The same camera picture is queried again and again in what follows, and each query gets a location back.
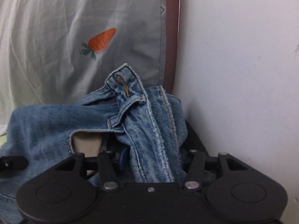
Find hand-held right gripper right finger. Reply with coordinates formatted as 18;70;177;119
180;150;249;190

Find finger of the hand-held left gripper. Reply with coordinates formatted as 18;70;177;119
0;155;28;172

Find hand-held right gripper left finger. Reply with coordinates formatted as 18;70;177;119
55;148;128;190

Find blue denim jeans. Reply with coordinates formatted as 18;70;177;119
0;63;215;224

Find folded black garment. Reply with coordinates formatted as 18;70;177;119
182;119;211;155

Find grey carrot print bed cover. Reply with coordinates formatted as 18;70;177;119
0;0;181;136

